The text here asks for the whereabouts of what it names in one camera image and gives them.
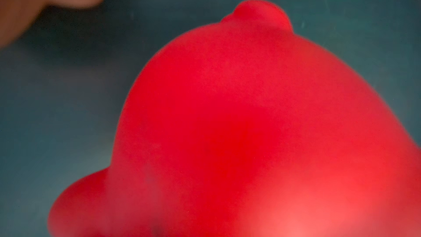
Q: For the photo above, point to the red piggy bank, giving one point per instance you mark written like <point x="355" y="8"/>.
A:
<point x="244" y="129"/>

